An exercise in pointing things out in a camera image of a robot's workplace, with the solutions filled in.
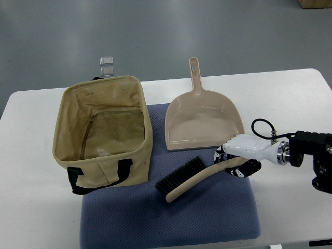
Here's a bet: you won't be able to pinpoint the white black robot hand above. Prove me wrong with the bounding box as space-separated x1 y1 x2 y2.
214 134 289 178

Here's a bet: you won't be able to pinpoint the beige hand broom black bristles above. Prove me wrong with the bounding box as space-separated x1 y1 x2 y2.
155 157 247 203

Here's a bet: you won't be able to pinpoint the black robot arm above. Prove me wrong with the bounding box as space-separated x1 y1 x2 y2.
251 118 331 194

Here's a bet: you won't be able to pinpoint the yellow canvas bag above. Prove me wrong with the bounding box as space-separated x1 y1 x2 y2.
52 76 153 195

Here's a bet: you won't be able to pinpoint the beige plastic dustpan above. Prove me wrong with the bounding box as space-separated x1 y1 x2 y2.
164 57 245 150

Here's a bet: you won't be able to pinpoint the blue grey cushion mat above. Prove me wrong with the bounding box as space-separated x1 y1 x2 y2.
80 104 260 248

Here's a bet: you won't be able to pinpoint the black table control panel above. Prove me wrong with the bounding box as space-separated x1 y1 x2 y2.
309 239 332 247

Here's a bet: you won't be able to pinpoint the brown cardboard box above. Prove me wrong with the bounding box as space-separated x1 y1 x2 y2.
298 0 332 9

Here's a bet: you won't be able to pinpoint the upper clear floor plate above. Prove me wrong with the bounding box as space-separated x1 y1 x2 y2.
100 56 114 66

